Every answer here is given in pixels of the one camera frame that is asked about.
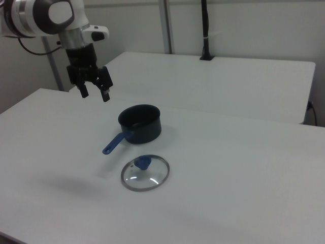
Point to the black camera pole with clamp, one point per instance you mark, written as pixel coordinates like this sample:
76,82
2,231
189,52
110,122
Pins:
206,30

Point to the white back table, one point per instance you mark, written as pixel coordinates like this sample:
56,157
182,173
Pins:
215,84

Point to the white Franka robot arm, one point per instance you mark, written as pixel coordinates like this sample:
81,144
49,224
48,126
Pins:
38,17

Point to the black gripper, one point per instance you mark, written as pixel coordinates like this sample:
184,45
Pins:
82,59

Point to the grey metal wall post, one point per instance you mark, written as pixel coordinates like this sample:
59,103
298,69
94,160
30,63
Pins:
166,25

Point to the grey metal frame post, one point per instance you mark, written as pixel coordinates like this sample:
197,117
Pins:
52,63

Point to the glass lid with blue knob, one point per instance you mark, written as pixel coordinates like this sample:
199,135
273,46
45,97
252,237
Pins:
145,172

